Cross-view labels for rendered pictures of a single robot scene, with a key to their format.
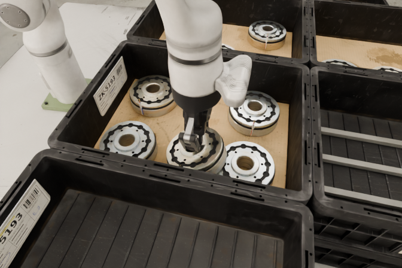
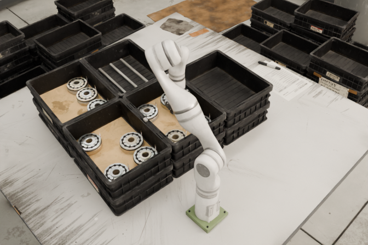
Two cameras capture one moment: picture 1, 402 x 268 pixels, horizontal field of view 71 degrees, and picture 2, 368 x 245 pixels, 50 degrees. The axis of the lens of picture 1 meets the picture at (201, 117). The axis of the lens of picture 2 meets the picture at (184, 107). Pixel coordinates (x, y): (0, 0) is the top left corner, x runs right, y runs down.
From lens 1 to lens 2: 180 cm
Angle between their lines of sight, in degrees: 83
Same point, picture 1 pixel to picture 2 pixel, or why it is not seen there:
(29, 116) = (237, 213)
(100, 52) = not seen: outside the picture
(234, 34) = (99, 158)
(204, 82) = not seen: hidden behind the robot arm
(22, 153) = (246, 189)
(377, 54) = (60, 111)
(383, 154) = (124, 86)
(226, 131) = (161, 116)
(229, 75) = not seen: hidden behind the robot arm
